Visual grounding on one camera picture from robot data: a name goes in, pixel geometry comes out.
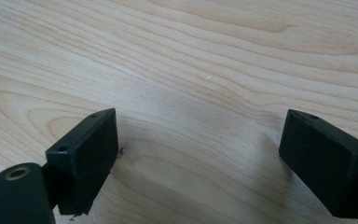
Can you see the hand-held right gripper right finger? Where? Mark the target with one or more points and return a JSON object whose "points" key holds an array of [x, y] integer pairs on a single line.
{"points": [[323, 161]]}

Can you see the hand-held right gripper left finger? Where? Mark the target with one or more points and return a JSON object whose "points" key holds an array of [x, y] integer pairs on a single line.
{"points": [[84, 161]]}

